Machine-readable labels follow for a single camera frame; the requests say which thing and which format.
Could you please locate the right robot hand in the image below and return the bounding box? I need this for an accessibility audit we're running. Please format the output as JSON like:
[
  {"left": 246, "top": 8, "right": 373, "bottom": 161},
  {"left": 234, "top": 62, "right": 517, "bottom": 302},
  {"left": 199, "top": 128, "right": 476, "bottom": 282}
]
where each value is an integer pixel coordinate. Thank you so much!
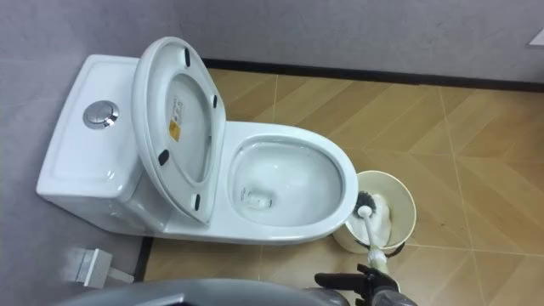
[{"left": 314, "top": 263, "right": 401, "bottom": 306}]

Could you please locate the white ceramic toilet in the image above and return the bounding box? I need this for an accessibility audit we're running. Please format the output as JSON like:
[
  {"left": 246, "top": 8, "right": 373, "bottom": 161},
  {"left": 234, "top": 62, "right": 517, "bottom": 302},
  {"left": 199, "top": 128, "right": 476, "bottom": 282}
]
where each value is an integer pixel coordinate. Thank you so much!
[{"left": 36, "top": 36, "right": 360, "bottom": 247}]

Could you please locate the cream plastic bucket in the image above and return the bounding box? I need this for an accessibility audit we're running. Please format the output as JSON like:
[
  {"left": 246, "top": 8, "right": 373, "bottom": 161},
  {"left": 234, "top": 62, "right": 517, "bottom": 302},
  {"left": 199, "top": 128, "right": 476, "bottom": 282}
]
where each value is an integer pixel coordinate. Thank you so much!
[{"left": 332, "top": 170, "right": 417, "bottom": 255}]

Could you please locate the white wall fixture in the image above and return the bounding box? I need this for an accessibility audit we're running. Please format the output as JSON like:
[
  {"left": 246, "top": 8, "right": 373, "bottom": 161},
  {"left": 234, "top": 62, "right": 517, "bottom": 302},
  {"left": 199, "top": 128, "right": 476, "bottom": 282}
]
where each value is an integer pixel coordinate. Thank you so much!
[{"left": 67, "top": 247, "right": 135, "bottom": 290}]

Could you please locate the robot body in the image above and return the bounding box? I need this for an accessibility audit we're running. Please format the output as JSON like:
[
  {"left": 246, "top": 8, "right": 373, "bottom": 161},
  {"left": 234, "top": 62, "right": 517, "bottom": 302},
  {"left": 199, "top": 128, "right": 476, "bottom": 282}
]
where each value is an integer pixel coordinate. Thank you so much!
[{"left": 54, "top": 278, "right": 350, "bottom": 306}]

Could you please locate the white toilet brush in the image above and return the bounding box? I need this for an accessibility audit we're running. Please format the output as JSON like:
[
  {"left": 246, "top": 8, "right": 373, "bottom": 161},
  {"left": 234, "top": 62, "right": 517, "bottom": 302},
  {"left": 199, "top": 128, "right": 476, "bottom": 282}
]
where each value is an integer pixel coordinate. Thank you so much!
[{"left": 354, "top": 190, "right": 390, "bottom": 275}]

